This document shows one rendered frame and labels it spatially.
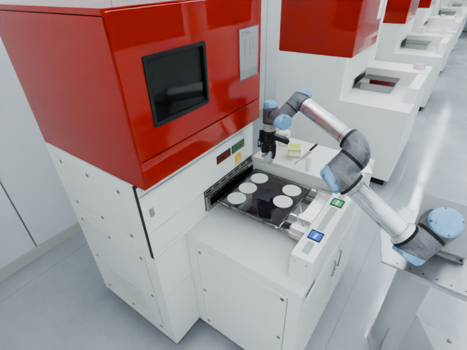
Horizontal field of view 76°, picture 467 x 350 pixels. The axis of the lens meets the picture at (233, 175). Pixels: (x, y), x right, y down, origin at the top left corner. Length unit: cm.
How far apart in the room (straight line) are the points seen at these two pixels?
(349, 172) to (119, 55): 90
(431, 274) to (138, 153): 126
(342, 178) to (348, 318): 124
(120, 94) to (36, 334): 187
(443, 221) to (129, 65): 123
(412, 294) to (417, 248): 48
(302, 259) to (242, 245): 34
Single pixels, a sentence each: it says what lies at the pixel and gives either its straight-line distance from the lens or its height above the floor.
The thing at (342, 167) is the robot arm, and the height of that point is 124.
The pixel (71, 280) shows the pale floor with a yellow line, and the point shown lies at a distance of 268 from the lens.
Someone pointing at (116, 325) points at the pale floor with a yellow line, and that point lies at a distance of 231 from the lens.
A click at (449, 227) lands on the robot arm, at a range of 138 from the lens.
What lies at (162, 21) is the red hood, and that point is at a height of 176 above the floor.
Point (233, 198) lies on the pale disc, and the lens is 158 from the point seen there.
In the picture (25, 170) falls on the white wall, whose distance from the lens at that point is 265.
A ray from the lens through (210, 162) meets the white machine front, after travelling 148.
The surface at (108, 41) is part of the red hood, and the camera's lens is 96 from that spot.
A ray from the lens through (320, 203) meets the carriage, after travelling 162.
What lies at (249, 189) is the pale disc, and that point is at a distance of 164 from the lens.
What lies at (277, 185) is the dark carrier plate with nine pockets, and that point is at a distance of 168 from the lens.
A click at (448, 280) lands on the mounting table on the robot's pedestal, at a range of 156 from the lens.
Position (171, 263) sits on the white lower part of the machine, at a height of 72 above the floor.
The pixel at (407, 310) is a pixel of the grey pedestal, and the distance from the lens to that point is 191.
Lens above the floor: 188
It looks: 34 degrees down
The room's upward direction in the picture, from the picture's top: 2 degrees counter-clockwise
